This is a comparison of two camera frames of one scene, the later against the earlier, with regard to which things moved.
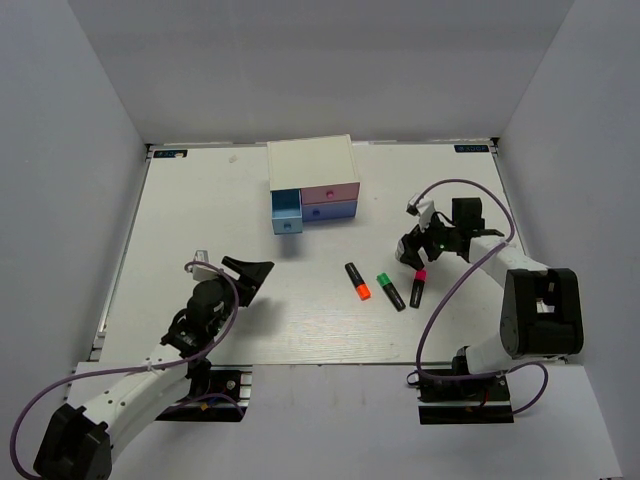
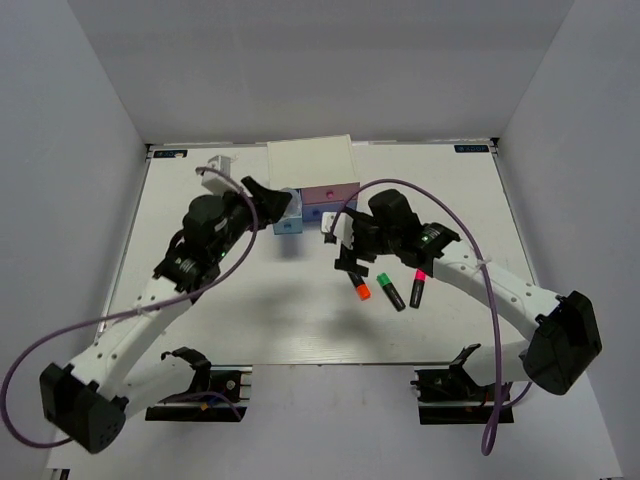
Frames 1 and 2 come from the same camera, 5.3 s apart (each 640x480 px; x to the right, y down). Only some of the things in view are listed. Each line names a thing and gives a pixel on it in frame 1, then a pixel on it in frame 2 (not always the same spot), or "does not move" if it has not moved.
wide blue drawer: [313, 212] does not move
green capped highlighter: [385, 281] does not move
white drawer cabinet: [311, 163] does not move
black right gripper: [416, 239] → [348, 258]
